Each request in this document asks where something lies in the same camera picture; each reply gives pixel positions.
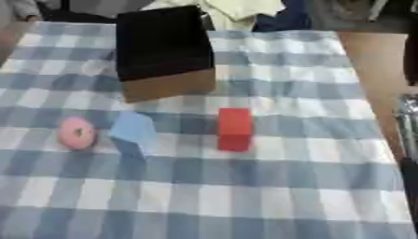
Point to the tan cardboard box black inside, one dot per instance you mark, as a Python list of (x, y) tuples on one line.
[(163, 53)]

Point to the red rectangular block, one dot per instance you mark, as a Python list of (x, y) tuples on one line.
[(234, 128)]

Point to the light blue hexagonal block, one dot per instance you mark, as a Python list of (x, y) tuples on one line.
[(132, 130)]

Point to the pink toy donut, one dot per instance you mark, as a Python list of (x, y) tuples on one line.
[(77, 133)]

